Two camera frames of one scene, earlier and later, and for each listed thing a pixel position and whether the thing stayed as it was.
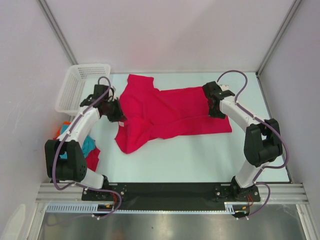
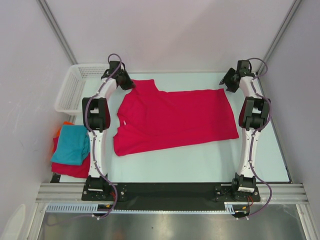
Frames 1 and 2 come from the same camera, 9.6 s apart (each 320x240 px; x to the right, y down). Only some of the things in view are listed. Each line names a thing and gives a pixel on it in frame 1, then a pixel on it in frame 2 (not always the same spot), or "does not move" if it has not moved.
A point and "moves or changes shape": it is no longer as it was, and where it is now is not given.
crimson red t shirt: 152,113 moves or changes shape
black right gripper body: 213,112 → 229,80
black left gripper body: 113,111 → 126,82
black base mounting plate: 170,196 does not move
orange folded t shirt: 64,122 does not move
